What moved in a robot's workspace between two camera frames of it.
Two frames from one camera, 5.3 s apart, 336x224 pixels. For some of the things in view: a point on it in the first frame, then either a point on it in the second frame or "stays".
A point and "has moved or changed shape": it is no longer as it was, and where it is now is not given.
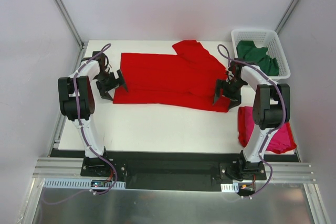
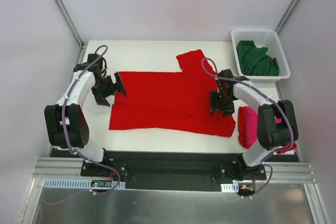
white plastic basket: x=268 y=38 stays
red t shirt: x=188 y=79 has moved or changed shape
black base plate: x=177 y=171 stays
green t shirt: x=247 y=50 stays
